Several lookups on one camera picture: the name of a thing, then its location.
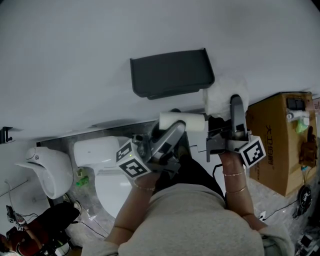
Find person's black trousers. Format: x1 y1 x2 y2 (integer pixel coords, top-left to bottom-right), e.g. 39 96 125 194
154 147 226 201

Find green packet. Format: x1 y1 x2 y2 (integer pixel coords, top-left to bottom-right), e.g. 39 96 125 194
295 119 310 134

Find large brown cardboard box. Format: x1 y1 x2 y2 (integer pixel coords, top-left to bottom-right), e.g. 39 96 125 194
246 91 319 198

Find thin beaded bracelet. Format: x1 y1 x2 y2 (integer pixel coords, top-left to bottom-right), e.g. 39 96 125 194
222 169 246 178
132 180 157 192

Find gold bangle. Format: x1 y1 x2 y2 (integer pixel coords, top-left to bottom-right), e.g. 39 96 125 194
226 186 249 195

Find small white open-lid toilet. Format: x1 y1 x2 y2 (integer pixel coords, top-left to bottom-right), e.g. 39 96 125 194
14 146 74 200

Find white tissue wad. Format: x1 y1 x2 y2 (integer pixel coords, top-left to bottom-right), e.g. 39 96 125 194
202 77 250 120

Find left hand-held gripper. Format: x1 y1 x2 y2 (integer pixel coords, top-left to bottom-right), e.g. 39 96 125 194
115 108 187 180

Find brown claw clip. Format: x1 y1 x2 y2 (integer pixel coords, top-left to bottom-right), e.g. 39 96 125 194
298 126 319 167

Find thin wall cable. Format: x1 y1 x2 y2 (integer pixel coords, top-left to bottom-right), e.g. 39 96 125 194
0 178 30 199

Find black floor cable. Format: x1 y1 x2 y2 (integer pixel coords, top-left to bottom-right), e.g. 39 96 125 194
74 220 109 239
259 199 300 221

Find thin used toilet paper roll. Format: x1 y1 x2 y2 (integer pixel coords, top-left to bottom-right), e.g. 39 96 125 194
158 111 207 133

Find black wall hook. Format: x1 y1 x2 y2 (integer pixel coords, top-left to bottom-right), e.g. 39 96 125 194
0 126 16 145

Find white rounded toilet with tank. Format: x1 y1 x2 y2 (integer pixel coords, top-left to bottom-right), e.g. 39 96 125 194
73 136 134 220

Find black wall paper holder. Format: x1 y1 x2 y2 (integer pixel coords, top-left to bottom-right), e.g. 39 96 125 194
129 47 216 101

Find white tube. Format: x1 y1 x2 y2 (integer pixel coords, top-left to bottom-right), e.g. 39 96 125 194
286 111 311 124

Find black round device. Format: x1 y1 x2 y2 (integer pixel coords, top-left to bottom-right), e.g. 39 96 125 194
297 184 314 216

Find person's left forearm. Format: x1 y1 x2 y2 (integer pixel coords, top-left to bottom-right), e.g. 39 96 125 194
103 172 161 248

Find person's grey sweatshirt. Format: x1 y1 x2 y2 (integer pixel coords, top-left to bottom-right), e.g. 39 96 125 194
82 183 296 256

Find green bottle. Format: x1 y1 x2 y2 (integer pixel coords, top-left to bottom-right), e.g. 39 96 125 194
76 175 90 188

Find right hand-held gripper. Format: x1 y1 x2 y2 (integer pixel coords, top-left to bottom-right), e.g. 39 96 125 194
205 94 267 169

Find person's right forearm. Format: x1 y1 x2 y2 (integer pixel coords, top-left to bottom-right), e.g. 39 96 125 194
219 152 269 230

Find black metal fixture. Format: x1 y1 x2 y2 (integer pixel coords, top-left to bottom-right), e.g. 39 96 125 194
286 97 307 112

